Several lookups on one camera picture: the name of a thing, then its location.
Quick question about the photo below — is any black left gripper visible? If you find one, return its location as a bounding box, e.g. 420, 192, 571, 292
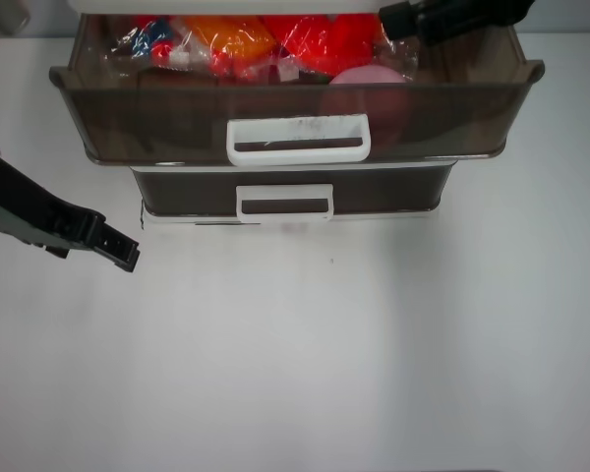
0, 157, 142, 274

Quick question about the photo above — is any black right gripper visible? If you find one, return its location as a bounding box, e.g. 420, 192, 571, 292
379, 0, 535, 48

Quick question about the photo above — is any pink peach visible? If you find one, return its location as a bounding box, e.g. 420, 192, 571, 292
319, 66, 415, 147

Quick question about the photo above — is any brown drawer with smudged handle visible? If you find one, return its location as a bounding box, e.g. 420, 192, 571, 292
47, 10, 546, 167

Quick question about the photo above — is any dark plastic drawer cabinet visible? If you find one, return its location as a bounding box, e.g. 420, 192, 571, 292
67, 0, 461, 227

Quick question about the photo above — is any clear bag of colourful toys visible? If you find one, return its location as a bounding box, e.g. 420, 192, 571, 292
100, 13, 422, 85

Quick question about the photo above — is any brown drawer with small handle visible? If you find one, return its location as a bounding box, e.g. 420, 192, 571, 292
132, 165, 454, 221

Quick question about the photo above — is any left wrist camera grey mount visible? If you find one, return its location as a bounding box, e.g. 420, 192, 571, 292
0, 194, 71, 261

